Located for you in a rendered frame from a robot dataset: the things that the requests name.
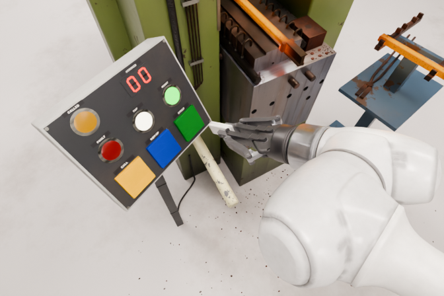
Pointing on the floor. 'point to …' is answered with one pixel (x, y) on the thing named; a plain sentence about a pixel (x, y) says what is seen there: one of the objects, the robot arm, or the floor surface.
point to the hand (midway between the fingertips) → (222, 129)
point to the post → (168, 200)
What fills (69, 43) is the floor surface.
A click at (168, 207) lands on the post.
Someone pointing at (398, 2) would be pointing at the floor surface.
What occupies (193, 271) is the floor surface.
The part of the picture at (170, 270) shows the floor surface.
